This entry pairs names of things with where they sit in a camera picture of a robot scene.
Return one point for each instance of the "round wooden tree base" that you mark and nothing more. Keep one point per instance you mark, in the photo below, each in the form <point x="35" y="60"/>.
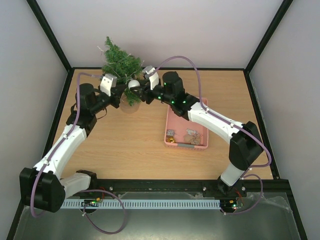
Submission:
<point x="127" y="108"/>

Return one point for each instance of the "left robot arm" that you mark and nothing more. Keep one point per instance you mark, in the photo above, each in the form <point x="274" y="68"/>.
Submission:
<point x="42" y="186"/>

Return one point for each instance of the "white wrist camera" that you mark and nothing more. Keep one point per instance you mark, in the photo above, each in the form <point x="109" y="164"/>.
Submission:
<point x="108" y="81"/>
<point x="150" y="73"/>

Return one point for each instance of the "silver star ornament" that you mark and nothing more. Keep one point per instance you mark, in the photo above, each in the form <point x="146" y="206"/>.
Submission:
<point x="191" y="131"/>

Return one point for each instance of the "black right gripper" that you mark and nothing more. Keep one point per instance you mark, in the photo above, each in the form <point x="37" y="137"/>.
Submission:
<point x="147" y="94"/>

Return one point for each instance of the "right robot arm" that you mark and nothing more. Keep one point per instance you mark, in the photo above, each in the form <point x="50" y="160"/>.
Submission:
<point x="243" y="138"/>

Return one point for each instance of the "clear wire fairy lights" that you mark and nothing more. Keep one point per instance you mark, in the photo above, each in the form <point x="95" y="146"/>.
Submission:
<point x="121" y="64"/>

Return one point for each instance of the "small green christmas tree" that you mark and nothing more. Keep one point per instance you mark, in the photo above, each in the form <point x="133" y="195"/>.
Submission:
<point x="127" y="95"/>

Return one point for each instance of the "light blue cable duct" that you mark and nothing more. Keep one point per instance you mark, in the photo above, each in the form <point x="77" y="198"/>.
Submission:
<point x="144" y="204"/>

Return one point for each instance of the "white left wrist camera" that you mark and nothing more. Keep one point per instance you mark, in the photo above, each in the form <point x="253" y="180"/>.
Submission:
<point x="108" y="81"/>

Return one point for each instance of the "pink perforated plastic basket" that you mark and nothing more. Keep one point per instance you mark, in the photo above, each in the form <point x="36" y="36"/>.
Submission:
<point x="179" y="125"/>

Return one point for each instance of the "silver glitter gift ornament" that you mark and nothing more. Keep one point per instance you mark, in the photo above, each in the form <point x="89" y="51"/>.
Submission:
<point x="170" y="132"/>

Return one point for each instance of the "black aluminium mounting rail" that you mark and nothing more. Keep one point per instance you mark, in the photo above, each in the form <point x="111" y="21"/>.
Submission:
<point x="209" y="188"/>

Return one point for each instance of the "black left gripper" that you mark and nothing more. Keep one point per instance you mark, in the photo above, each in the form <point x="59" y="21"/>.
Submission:
<point x="116" y="92"/>

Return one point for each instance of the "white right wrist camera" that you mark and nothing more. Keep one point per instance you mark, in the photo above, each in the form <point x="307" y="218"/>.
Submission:
<point x="150" y="73"/>

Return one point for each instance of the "white ball ornament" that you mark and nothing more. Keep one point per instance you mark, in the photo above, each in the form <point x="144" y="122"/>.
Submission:
<point x="133" y="83"/>

